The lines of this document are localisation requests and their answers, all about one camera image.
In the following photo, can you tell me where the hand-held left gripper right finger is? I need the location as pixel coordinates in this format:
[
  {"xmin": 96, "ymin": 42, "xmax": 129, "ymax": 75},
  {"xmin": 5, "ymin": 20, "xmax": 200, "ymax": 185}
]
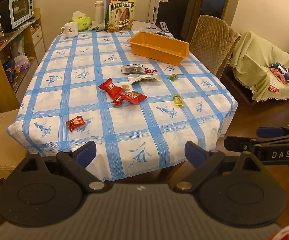
[{"xmin": 173, "ymin": 141, "xmax": 267, "ymax": 192}]

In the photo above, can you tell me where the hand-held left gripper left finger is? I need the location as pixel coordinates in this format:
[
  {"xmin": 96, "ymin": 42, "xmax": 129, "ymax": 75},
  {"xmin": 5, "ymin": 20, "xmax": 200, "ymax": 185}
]
[{"xmin": 22, "ymin": 141, "xmax": 110, "ymax": 193}]

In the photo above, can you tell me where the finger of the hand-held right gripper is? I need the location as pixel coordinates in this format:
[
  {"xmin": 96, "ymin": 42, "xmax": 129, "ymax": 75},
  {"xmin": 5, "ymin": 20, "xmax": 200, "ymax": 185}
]
[
  {"xmin": 224, "ymin": 136, "xmax": 260, "ymax": 153},
  {"xmin": 257, "ymin": 125, "xmax": 289, "ymax": 137}
]

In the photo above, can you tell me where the red gold candy packet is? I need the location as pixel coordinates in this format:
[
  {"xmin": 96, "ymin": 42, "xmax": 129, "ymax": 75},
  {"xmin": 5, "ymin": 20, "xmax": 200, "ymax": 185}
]
[{"xmin": 66, "ymin": 115, "xmax": 86, "ymax": 133}]

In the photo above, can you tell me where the small red candy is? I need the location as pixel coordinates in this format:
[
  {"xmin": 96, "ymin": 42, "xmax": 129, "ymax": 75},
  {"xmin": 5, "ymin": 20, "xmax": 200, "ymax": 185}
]
[{"xmin": 111, "ymin": 95, "xmax": 124, "ymax": 106}]

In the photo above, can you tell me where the large red snack packet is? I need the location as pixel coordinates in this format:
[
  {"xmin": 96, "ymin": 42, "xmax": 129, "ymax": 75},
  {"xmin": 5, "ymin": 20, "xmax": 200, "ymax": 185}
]
[{"xmin": 98, "ymin": 78, "xmax": 125, "ymax": 98}]

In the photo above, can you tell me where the red labelled snack packet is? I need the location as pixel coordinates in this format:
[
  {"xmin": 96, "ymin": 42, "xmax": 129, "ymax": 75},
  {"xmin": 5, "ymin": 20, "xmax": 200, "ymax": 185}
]
[{"xmin": 121, "ymin": 91, "xmax": 147, "ymax": 104}]

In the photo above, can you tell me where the clear green snack pouch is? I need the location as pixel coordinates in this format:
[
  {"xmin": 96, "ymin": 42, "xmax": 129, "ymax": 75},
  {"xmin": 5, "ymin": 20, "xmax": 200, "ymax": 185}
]
[{"xmin": 128, "ymin": 74, "xmax": 162, "ymax": 85}]

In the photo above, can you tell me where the dark seaweed snack packet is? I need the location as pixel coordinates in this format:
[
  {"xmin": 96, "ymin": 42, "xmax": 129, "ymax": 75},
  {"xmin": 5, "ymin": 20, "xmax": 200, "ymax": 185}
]
[{"xmin": 121, "ymin": 64, "xmax": 145, "ymax": 74}]

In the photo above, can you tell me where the orange plastic tray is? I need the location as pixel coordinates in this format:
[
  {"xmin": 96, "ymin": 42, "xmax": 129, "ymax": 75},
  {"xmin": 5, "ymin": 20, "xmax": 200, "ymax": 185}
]
[{"xmin": 126, "ymin": 31, "xmax": 190, "ymax": 67}]

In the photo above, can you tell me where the blue patterned pillow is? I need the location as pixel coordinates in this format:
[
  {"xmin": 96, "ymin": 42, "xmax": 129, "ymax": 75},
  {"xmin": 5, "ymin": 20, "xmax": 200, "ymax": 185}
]
[{"xmin": 270, "ymin": 62, "xmax": 289, "ymax": 83}]

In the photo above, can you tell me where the covered armchair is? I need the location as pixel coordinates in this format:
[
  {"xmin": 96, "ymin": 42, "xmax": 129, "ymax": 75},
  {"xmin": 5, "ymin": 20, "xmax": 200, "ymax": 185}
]
[{"xmin": 230, "ymin": 31, "xmax": 289, "ymax": 102}]

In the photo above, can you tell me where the quilted beige chair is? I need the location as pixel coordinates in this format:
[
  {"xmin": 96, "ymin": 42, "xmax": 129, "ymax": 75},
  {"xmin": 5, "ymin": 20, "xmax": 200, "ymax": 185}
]
[
  {"xmin": 0, "ymin": 100, "xmax": 28, "ymax": 180},
  {"xmin": 189, "ymin": 14, "xmax": 241, "ymax": 79}
]

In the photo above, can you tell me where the pink tissue pack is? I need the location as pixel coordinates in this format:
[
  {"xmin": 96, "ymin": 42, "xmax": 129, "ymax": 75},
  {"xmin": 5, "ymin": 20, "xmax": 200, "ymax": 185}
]
[{"xmin": 14, "ymin": 55, "xmax": 30, "ymax": 70}]

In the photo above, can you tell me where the white mug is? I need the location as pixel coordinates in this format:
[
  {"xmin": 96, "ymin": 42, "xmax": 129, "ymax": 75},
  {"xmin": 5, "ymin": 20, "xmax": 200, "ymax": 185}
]
[{"xmin": 60, "ymin": 22, "xmax": 79, "ymax": 38}]

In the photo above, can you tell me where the white drawer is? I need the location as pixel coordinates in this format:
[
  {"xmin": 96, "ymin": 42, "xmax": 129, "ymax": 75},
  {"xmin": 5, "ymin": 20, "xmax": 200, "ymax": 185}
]
[{"xmin": 31, "ymin": 26, "xmax": 45, "ymax": 47}]

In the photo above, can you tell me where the green tissue pack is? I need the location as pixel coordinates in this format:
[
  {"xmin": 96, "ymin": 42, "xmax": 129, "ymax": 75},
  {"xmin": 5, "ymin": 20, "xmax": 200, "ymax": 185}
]
[{"xmin": 69, "ymin": 11, "xmax": 92, "ymax": 30}]

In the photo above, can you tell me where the white bottle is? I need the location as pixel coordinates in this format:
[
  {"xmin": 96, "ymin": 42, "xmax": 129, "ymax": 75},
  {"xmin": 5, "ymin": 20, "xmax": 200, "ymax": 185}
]
[{"xmin": 94, "ymin": 1, "xmax": 105, "ymax": 24}]

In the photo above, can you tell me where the sunflower seed bag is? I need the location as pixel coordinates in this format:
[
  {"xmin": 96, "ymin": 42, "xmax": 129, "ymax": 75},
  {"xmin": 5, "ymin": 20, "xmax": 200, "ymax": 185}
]
[{"xmin": 105, "ymin": 0, "xmax": 137, "ymax": 33}]

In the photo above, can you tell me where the black refrigerator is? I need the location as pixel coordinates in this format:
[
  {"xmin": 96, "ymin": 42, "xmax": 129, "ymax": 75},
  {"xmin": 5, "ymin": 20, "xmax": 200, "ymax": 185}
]
[{"xmin": 157, "ymin": 0, "xmax": 190, "ymax": 34}]

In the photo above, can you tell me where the white cardboard box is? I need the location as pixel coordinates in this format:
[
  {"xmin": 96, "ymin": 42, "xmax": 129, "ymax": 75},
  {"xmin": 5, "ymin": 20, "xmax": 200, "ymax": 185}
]
[{"xmin": 148, "ymin": 0, "xmax": 160, "ymax": 24}]

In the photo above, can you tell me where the light blue toaster oven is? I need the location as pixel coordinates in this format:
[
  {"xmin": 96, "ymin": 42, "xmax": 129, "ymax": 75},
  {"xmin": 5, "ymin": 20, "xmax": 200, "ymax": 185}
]
[{"xmin": 8, "ymin": 0, "xmax": 35, "ymax": 29}]

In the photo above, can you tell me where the wooden sofa frame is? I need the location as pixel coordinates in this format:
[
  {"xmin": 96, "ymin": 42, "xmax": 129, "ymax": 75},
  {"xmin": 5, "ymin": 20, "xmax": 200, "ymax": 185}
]
[{"xmin": 222, "ymin": 67, "xmax": 256, "ymax": 105}]

